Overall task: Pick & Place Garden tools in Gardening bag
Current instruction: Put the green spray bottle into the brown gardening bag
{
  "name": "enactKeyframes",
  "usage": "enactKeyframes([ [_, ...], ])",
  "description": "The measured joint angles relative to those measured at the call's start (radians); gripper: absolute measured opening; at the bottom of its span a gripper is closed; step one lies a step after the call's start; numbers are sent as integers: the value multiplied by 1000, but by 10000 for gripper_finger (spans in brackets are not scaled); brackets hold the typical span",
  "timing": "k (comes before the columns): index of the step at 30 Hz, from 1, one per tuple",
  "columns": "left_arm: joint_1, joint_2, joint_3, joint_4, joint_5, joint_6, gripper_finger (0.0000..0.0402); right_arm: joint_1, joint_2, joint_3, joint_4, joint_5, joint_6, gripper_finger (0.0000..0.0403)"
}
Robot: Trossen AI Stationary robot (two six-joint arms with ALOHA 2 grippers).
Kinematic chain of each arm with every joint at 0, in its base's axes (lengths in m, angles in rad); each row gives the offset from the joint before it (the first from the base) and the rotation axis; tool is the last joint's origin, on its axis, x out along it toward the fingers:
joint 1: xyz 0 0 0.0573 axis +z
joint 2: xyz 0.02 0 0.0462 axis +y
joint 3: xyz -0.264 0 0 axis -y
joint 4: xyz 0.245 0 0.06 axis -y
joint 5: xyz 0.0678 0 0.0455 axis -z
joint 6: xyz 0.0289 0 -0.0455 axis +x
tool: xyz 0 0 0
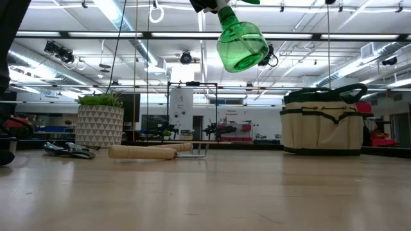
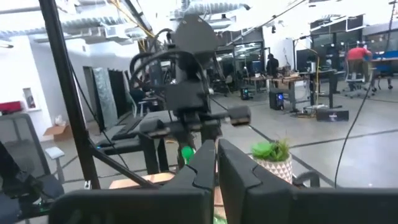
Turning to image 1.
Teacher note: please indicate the red storage bin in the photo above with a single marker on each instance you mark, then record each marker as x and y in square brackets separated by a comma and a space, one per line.
[383, 142]
[363, 107]

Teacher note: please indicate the silver air duct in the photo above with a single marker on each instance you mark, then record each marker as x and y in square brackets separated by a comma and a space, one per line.
[110, 13]

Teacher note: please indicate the small distant potted plant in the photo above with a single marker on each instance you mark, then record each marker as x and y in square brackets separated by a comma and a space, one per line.
[166, 133]

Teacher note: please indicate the black table frame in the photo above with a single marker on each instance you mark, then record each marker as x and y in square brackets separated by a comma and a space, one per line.
[244, 146]

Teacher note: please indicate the black mounted camera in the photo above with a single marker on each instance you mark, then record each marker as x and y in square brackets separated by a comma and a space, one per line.
[185, 58]
[389, 61]
[59, 51]
[271, 57]

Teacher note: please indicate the black frame beam with lights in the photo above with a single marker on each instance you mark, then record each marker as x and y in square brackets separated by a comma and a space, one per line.
[147, 35]

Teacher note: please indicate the beige bucket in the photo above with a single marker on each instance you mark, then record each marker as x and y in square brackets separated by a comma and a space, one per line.
[186, 136]

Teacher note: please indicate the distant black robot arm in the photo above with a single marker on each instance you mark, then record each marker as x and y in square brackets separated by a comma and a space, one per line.
[218, 130]
[170, 130]

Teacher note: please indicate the dark wall board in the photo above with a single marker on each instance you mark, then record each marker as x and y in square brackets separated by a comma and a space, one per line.
[154, 122]

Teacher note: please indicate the green plastic spray bottle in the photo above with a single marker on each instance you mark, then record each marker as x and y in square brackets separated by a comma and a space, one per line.
[242, 48]

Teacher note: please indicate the white pillar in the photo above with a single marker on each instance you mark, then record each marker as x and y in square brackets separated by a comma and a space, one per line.
[181, 106]

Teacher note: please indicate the black metal frame rig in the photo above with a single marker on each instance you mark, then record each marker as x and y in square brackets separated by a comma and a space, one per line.
[192, 83]

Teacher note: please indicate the beige canvas gardening bag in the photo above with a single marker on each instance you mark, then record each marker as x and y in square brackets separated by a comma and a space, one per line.
[321, 128]

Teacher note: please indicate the plant in white patterned pot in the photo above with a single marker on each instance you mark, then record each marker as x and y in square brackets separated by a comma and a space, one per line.
[98, 125]

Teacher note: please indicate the white shelf with red bins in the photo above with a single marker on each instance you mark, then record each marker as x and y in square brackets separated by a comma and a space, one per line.
[245, 127]

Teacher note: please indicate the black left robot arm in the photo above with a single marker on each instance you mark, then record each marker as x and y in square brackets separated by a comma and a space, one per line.
[9, 32]

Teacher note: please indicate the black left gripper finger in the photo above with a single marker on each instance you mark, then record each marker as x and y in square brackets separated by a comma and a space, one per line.
[202, 4]

